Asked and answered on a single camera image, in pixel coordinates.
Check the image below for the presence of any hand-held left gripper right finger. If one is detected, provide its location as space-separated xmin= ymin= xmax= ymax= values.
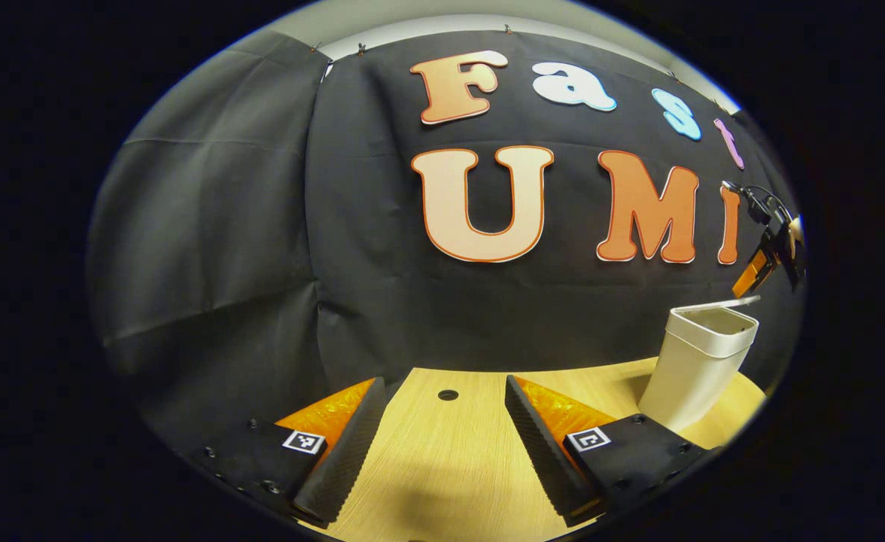
xmin=504 ymin=374 xmax=718 ymax=528

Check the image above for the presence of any wooden desktop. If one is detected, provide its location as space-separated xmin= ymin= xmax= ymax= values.
xmin=300 ymin=354 xmax=767 ymax=542

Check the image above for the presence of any white desktop garbage bin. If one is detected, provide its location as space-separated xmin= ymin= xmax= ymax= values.
xmin=637 ymin=295 xmax=762 ymax=434

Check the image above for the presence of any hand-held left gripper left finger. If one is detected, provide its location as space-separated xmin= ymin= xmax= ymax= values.
xmin=190 ymin=377 xmax=388 ymax=529

